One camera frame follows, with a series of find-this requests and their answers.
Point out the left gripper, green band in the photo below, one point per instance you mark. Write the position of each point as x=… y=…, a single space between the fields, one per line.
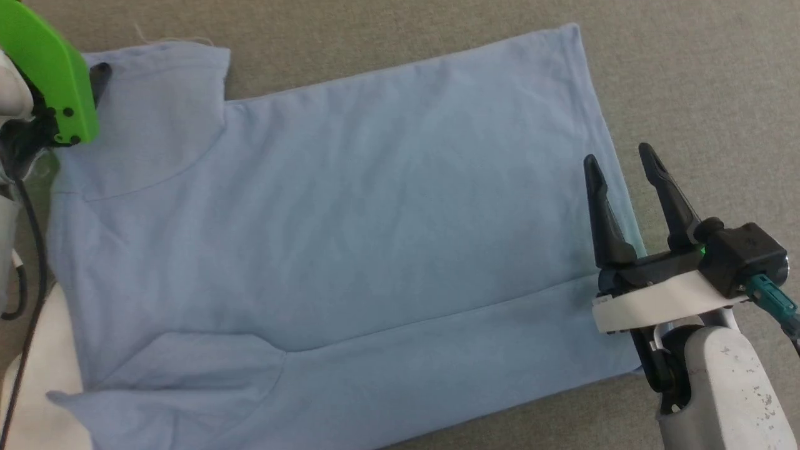
x=50 y=69

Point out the right gripper, white band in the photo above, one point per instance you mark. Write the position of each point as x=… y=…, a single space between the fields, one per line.
x=656 y=300

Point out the light blue garment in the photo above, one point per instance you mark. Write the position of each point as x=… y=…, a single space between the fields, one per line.
x=350 y=237

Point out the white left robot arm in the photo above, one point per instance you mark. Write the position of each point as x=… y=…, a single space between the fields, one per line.
x=11 y=87

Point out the grey fabric sofa cushion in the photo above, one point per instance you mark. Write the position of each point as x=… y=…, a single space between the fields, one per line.
x=687 y=75

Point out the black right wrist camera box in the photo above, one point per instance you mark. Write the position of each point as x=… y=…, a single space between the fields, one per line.
x=744 y=256

